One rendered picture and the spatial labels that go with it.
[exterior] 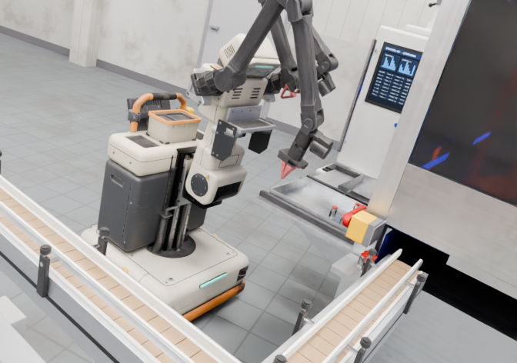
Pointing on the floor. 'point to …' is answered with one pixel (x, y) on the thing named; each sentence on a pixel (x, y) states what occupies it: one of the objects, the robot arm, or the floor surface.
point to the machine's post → (418, 101)
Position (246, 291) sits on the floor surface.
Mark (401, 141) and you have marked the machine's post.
